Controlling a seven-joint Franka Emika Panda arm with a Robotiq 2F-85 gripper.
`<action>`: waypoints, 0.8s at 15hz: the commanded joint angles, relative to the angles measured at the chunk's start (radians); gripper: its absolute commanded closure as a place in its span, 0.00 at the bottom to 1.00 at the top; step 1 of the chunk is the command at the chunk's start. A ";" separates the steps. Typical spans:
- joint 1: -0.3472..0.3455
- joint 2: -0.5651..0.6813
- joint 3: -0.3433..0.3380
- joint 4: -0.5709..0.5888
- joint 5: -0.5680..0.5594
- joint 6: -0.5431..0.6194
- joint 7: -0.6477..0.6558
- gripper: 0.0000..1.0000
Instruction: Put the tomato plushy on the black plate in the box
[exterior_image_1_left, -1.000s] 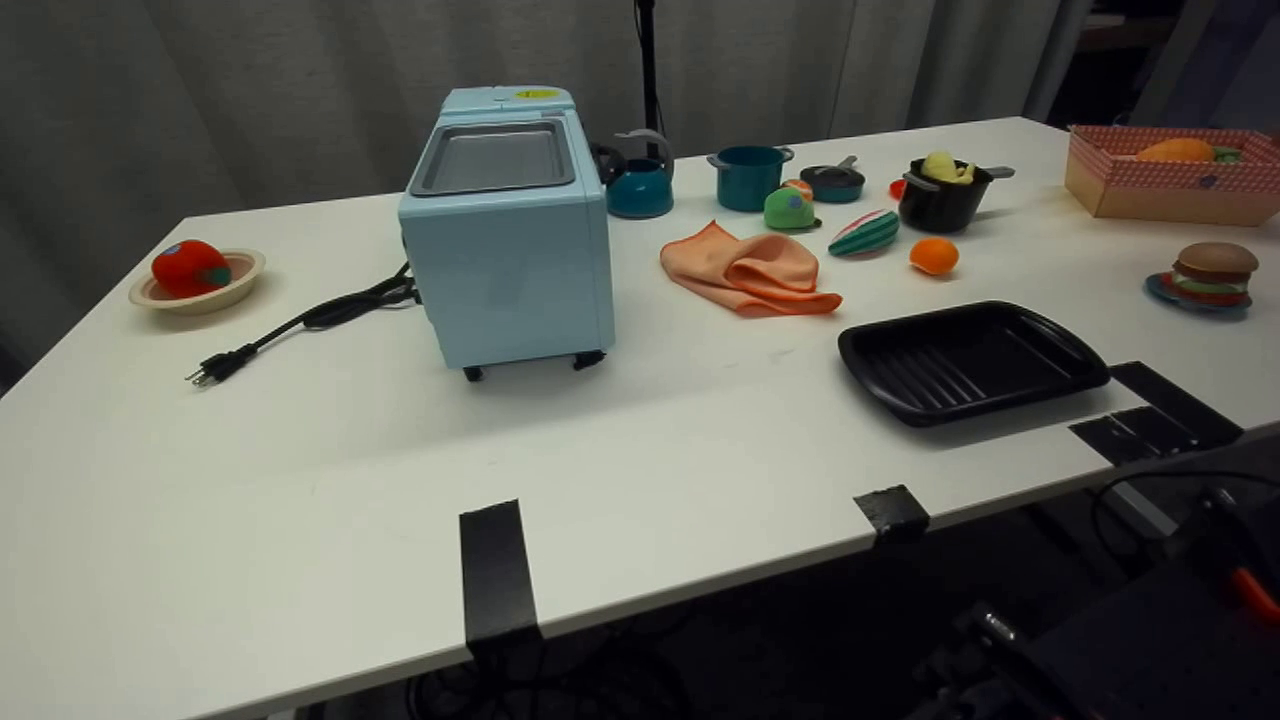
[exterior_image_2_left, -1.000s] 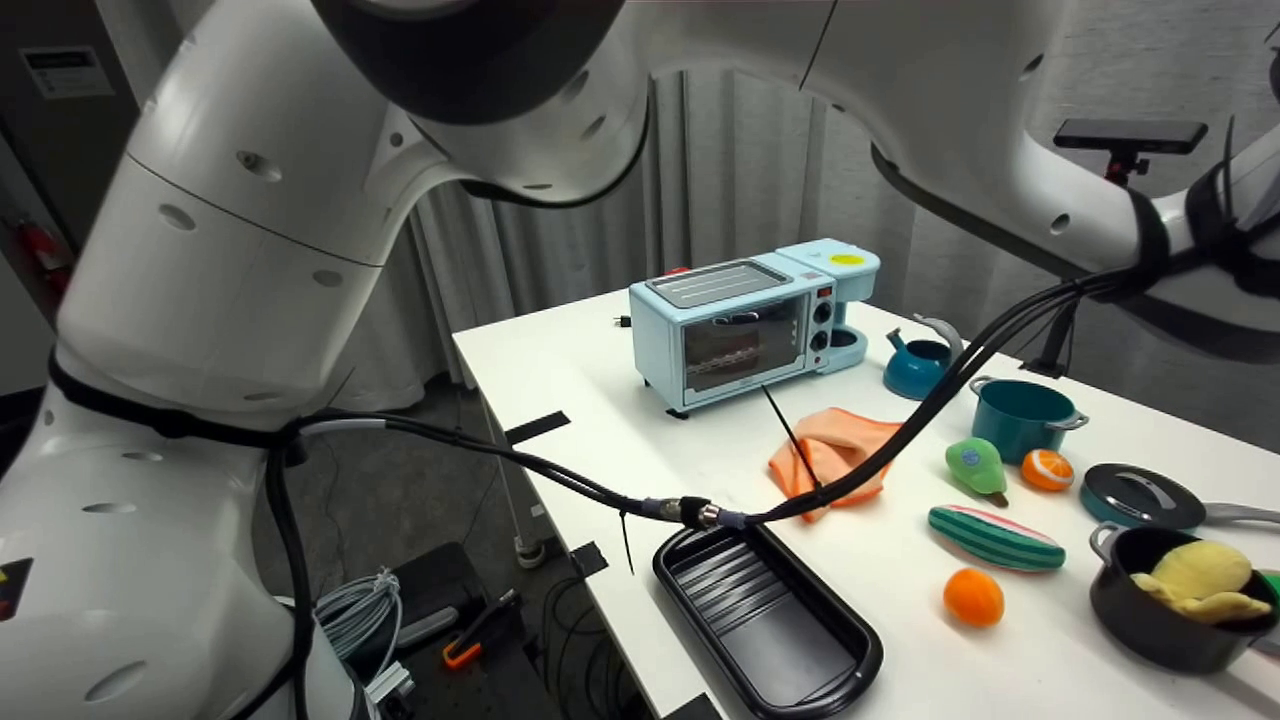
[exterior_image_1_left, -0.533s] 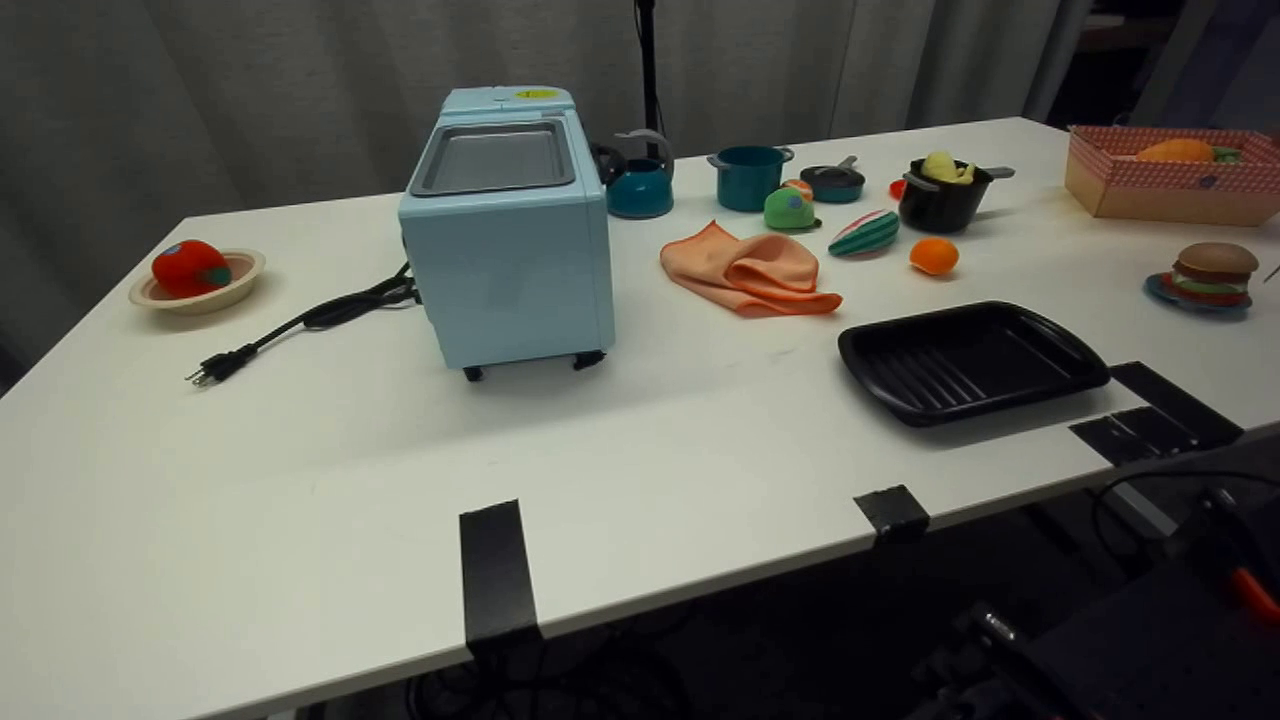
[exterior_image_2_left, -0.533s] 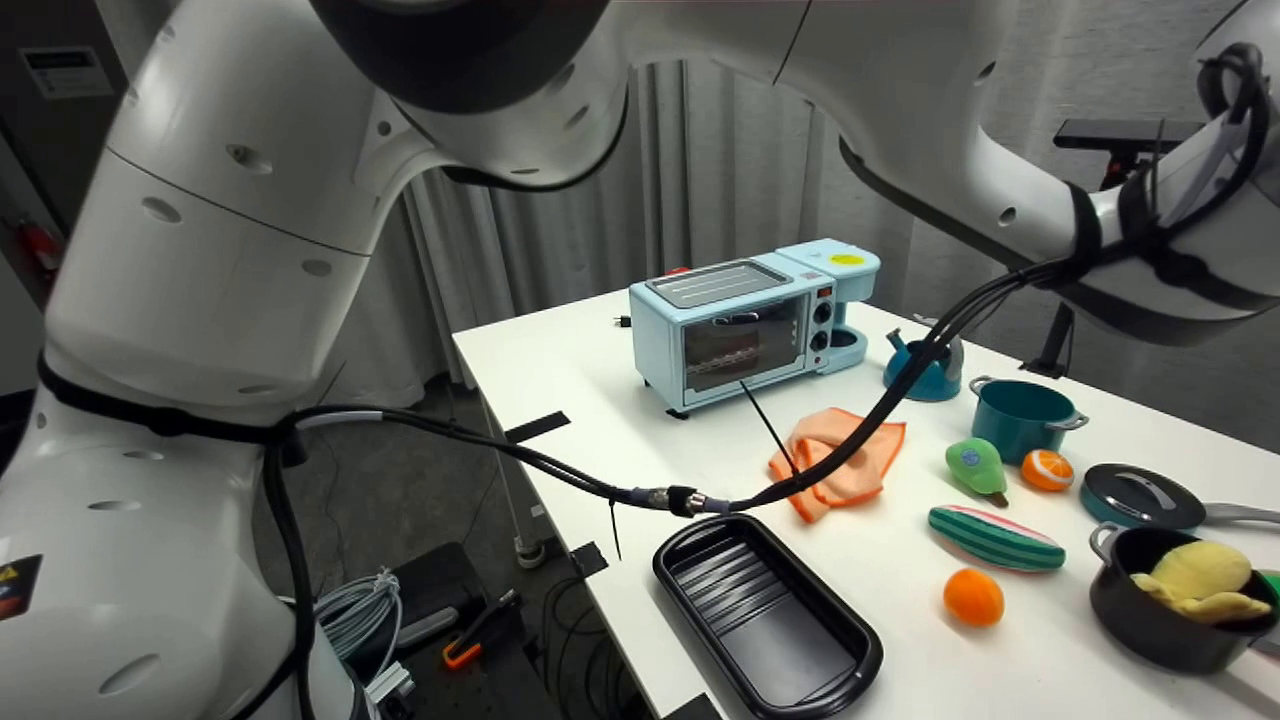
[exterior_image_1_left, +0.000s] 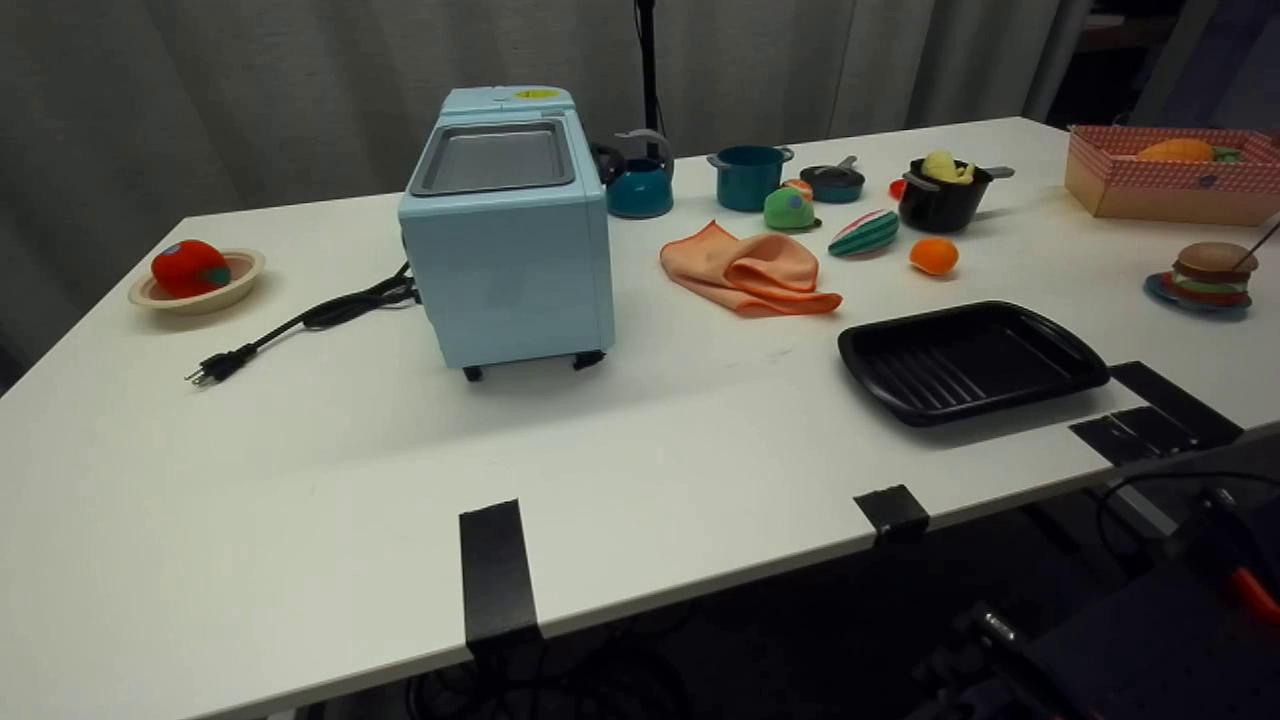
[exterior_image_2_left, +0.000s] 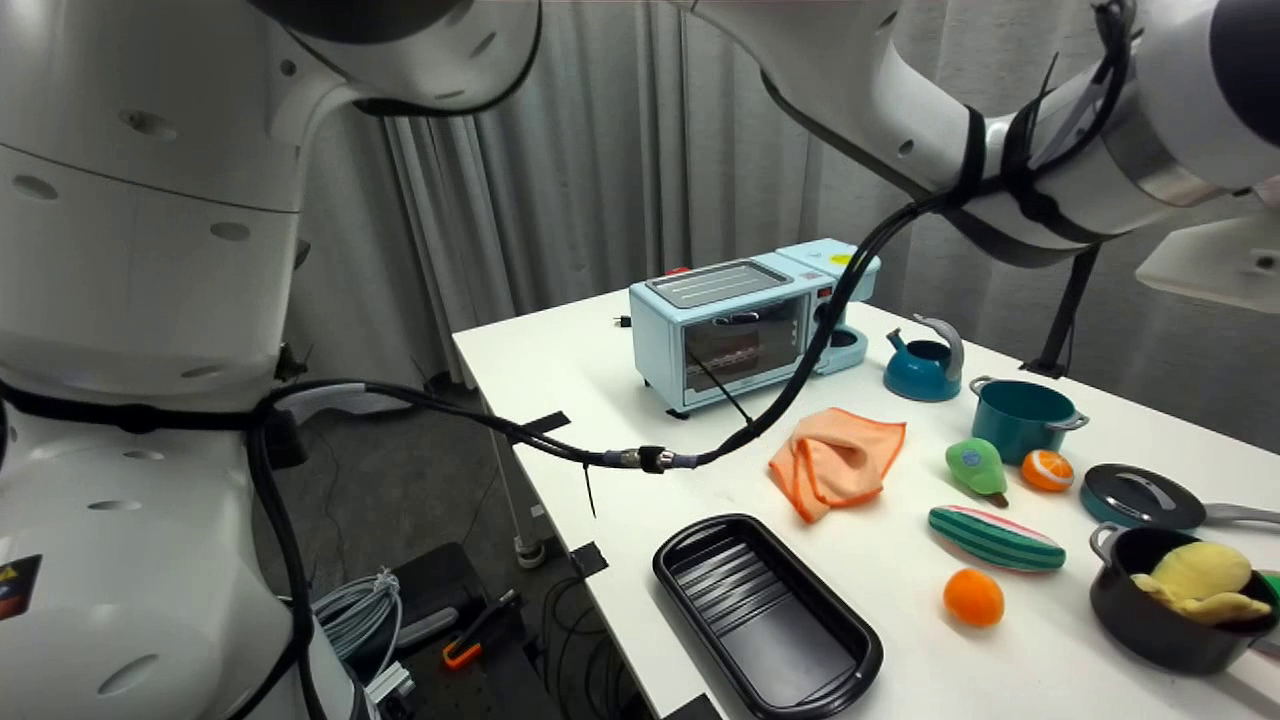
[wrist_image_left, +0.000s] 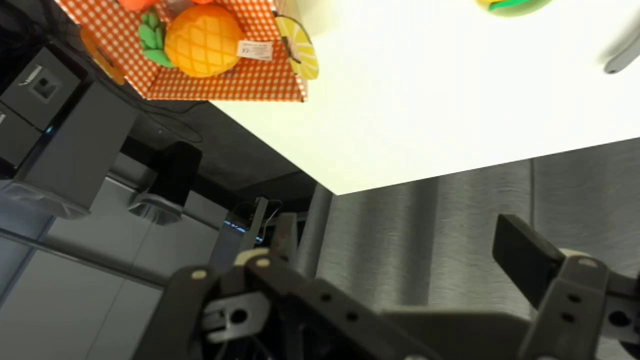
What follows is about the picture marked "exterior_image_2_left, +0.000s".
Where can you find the black floor box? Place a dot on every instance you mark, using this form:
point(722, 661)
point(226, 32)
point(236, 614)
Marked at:
point(440, 586)

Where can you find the orange ball fruit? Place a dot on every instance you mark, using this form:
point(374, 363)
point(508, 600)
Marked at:
point(972, 596)

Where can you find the white table leg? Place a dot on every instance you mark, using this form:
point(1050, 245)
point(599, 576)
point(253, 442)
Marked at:
point(528, 513)

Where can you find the half orange toy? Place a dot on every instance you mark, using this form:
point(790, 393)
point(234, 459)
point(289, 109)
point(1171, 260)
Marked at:
point(1047, 471)

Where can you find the long black tape strip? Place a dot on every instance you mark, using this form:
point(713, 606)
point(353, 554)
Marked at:
point(544, 426)

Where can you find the yellow plush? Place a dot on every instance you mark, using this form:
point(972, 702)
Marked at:
point(1201, 576)

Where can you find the green pear plush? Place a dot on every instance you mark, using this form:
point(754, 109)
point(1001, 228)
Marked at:
point(972, 471)

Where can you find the small black tape piece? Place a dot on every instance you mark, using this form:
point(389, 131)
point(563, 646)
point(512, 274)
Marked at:
point(589, 562)

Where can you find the black toy pot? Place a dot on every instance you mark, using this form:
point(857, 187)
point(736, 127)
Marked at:
point(1162, 632)

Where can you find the striped watermelon slice plush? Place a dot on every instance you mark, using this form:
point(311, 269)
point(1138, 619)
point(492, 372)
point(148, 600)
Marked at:
point(995, 538)

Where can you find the black camera tripod stand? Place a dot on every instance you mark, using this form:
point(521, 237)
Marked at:
point(1060, 332)

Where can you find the black ridged tray plate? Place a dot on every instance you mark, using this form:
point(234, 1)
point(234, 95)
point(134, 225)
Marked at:
point(784, 640)

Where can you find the dark teal toy pan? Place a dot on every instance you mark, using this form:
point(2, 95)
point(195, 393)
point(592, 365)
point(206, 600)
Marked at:
point(1138, 496)

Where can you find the teal toy kettle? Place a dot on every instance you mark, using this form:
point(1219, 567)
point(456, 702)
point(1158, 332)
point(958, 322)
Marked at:
point(923, 371)

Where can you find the orange folded cloth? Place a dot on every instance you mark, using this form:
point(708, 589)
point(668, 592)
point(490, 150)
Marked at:
point(855, 462)

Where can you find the light blue toaster oven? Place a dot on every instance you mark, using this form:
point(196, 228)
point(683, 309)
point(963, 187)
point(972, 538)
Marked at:
point(722, 332)

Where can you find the teal toy pot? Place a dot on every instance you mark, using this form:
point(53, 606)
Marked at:
point(1020, 422)

